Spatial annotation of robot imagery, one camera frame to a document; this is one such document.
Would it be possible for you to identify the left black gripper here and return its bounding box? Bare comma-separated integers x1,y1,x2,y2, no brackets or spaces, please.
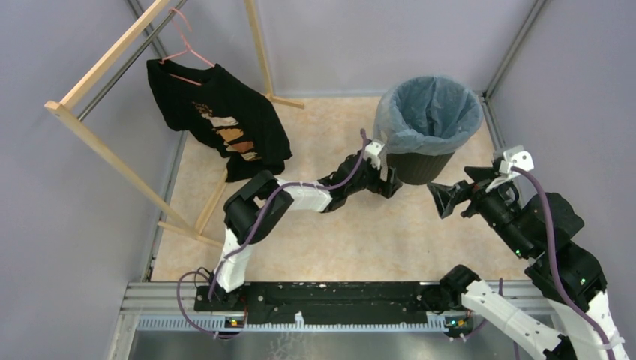
346,157,402,200

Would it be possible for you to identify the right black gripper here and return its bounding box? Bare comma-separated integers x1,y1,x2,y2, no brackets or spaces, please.
426,165,531,257

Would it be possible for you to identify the black ribbed trash bin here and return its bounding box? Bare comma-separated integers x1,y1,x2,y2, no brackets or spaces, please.
385,74,485,187

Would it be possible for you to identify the blue plastic trash bag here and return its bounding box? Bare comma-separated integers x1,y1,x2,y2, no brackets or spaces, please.
372,74,485,157

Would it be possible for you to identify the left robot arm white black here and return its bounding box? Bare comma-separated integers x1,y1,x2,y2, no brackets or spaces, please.
206,152,402,310

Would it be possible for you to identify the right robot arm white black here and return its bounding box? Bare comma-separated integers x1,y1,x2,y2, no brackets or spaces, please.
427,166,628,359

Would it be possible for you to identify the black printed t-shirt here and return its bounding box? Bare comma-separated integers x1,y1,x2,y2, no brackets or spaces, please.
146,59,293,182

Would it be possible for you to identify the metal hanging rod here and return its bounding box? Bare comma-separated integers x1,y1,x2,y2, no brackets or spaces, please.
77,10,176,122

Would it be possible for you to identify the wooden clothes rack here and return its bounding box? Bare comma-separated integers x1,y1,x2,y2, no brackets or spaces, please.
43,0,306,250

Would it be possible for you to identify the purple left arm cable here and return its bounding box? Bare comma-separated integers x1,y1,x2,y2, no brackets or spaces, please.
176,127,372,341

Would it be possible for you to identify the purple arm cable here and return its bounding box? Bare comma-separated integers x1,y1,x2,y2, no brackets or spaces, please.
457,166,617,360
176,127,372,341

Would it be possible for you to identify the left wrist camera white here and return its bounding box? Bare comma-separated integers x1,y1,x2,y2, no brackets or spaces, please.
362,139,385,171

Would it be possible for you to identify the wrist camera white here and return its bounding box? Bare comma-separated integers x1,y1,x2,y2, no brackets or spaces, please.
486,145,534,193
362,139,385,171

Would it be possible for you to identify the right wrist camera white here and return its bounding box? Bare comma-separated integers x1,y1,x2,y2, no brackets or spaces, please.
486,145,534,193

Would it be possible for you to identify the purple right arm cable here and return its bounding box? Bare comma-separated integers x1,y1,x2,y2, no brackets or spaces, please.
457,166,617,360

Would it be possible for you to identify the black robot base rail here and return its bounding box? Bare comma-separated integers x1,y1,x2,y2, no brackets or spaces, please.
193,281,475,328

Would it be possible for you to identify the pink wire hanger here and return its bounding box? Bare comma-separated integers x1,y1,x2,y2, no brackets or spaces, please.
158,7,216,87

